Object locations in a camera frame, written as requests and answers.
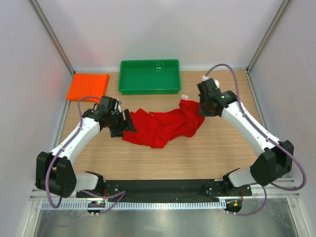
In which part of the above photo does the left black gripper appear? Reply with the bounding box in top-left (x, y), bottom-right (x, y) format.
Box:
top-left (108, 109), bottom-right (136, 138)

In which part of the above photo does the red t shirt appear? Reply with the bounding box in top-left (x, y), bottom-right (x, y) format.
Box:
top-left (122, 95), bottom-right (205, 148)

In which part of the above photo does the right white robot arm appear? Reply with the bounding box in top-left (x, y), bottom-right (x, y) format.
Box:
top-left (197, 77), bottom-right (294, 196)

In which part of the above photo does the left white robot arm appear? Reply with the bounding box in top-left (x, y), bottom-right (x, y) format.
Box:
top-left (35, 96), bottom-right (136, 198)

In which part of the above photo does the green plastic tray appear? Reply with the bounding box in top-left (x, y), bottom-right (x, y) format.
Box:
top-left (118, 59), bottom-right (182, 95)

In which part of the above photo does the folded orange t shirt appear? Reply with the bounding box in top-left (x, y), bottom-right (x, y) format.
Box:
top-left (66, 73), bottom-right (110, 102)

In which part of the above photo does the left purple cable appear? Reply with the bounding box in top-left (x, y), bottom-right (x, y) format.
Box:
top-left (45, 96), bottom-right (126, 214)

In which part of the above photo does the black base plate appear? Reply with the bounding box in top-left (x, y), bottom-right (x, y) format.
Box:
top-left (92, 179), bottom-right (252, 203)

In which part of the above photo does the aluminium front rail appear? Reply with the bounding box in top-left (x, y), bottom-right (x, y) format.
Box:
top-left (29, 178), bottom-right (301, 201)

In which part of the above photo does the white slotted cable duct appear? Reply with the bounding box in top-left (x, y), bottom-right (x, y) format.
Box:
top-left (40, 201), bottom-right (227, 210)

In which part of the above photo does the right aluminium frame post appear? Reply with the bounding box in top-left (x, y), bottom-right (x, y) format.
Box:
top-left (246, 0), bottom-right (293, 74)

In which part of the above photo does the aluminium frame post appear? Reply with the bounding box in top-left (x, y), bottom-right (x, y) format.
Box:
top-left (28, 0), bottom-right (75, 75)
top-left (246, 0), bottom-right (293, 74)

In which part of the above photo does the left aluminium frame post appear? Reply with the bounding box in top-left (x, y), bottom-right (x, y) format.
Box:
top-left (28, 0), bottom-right (75, 75)

